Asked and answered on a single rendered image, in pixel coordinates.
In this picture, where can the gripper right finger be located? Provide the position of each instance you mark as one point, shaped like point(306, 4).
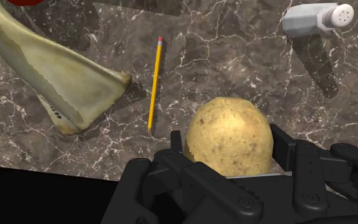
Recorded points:
point(312, 173)

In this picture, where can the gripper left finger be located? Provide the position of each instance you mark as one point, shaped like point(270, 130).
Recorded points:
point(197, 189)

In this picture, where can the yellow-brown potato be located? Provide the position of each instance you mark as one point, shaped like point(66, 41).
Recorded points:
point(228, 136)

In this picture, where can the yellow pencil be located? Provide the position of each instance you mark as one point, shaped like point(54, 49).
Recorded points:
point(154, 83)

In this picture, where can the grey salt shaker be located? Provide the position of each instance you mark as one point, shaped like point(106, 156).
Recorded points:
point(309, 18)

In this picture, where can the dark red round object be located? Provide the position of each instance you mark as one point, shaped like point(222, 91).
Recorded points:
point(25, 2)

